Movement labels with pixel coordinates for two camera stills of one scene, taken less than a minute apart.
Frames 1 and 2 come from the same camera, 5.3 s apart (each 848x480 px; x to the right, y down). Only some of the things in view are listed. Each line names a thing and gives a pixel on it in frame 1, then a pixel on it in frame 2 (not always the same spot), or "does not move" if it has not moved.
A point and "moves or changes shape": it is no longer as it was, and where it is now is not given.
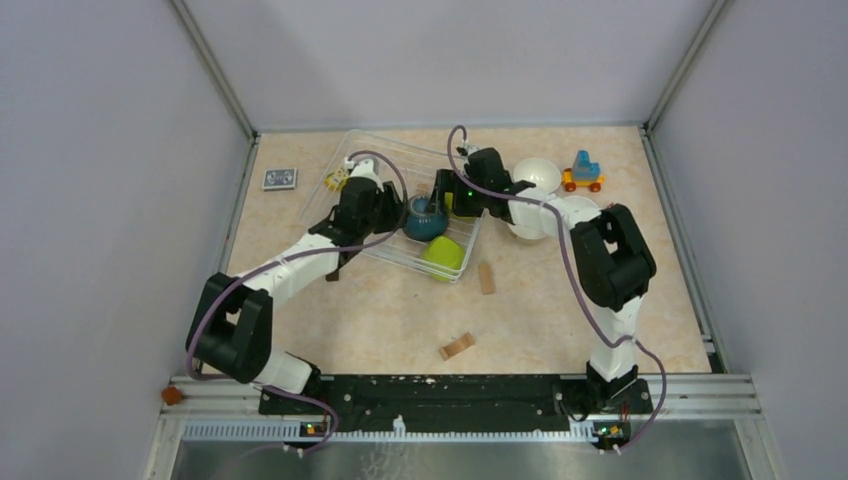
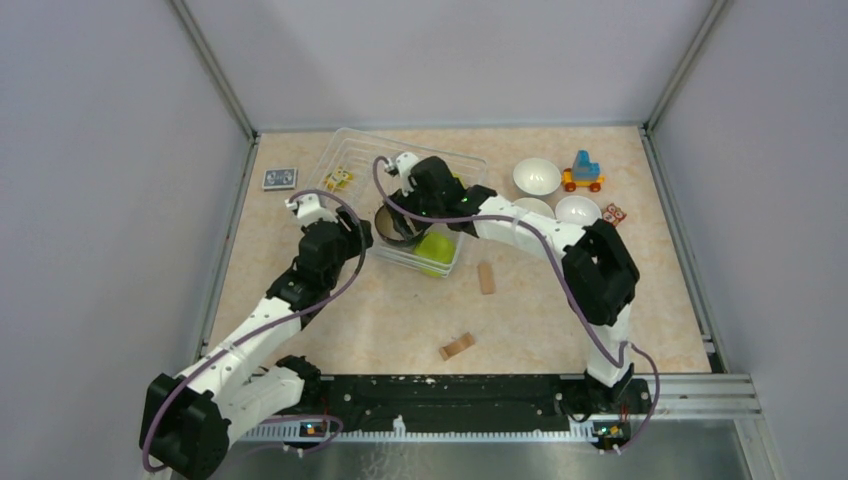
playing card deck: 279,178 does not move
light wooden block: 487,280 does not move
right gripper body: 471,202 → 412,198
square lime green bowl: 444,257 moves or changes shape
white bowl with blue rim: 543,172 does not move
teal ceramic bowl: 421,225 moves or changes shape
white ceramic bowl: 577,206 does not move
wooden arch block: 463,342 does not move
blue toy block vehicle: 583,173 does not move
